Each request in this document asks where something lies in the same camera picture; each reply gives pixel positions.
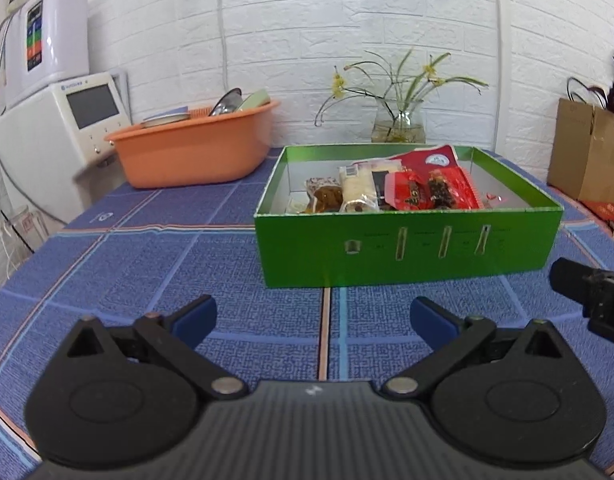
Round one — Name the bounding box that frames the pale snack packet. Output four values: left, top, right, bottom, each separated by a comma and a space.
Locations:
351, 158, 404, 174

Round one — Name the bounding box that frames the small dark snack packet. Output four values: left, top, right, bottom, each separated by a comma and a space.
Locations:
371, 170, 394, 207

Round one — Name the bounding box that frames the flat red box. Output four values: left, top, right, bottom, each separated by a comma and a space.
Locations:
582, 200, 614, 224

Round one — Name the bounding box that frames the red nut packet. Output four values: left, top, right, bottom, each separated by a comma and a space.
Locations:
397, 144, 461, 173

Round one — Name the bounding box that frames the orange plastic basin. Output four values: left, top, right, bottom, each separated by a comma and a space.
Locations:
104, 100, 281, 190

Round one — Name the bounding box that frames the glass vase with yellow flowers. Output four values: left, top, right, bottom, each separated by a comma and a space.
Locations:
314, 50, 488, 145

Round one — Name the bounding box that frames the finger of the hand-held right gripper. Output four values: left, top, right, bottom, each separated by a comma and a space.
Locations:
549, 257, 614, 317
589, 310, 614, 350

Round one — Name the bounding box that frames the metal pot lid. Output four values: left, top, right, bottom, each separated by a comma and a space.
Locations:
207, 87, 243, 116

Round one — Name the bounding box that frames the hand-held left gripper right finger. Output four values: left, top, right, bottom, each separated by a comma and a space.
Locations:
382, 296, 562, 401

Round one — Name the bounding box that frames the white appliance with screen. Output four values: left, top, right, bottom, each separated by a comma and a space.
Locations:
0, 72, 133, 222

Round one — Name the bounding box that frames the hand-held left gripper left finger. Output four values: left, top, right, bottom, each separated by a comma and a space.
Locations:
67, 295, 248, 401

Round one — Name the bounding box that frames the blue flat board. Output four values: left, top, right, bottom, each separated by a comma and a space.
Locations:
140, 106, 191, 129

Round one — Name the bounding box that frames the blue checked tablecloth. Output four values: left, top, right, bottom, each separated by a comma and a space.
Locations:
0, 147, 614, 477

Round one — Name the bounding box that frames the wall socket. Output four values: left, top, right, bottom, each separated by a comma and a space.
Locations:
1, 207, 51, 257

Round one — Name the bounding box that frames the red brown snack packet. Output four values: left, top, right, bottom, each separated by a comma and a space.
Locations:
387, 169, 431, 210
426, 167, 482, 211

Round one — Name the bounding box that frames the cream snack packet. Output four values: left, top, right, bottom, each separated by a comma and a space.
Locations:
338, 159, 379, 214

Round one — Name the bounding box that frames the white water purifier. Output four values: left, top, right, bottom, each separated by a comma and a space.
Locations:
0, 0, 91, 99

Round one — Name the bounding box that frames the brown paper bag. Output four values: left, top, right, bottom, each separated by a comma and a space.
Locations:
547, 97, 614, 204

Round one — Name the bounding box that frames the pale green plate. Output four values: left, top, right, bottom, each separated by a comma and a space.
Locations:
234, 89, 273, 112

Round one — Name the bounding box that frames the green cardboard box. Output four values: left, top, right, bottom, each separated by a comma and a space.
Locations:
253, 144, 565, 290

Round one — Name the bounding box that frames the clear brown pastry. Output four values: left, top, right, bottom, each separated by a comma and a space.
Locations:
306, 176, 344, 214

